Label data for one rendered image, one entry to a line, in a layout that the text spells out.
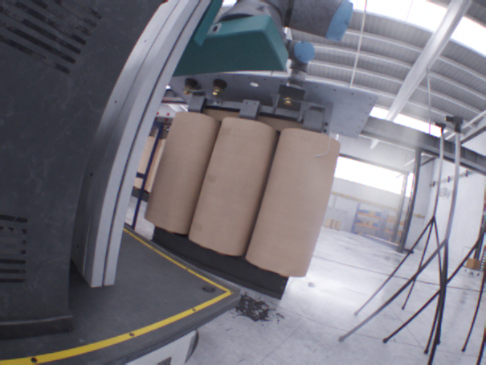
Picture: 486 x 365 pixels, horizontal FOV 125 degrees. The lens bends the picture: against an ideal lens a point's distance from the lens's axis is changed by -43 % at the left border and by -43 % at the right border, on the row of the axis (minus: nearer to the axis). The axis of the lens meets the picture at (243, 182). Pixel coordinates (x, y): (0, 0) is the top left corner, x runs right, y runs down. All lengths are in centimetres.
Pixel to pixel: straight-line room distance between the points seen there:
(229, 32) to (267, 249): 113
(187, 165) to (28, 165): 139
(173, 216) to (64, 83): 141
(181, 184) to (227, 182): 36
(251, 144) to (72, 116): 124
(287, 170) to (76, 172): 118
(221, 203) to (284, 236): 44
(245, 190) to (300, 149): 42
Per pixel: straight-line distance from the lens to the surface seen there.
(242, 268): 154
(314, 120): 146
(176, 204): 159
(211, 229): 143
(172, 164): 164
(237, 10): 59
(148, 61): 49
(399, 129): 1071
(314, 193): 131
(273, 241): 132
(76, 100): 28
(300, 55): 97
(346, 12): 70
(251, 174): 140
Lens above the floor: 58
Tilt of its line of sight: 4 degrees up
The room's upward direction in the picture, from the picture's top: 16 degrees clockwise
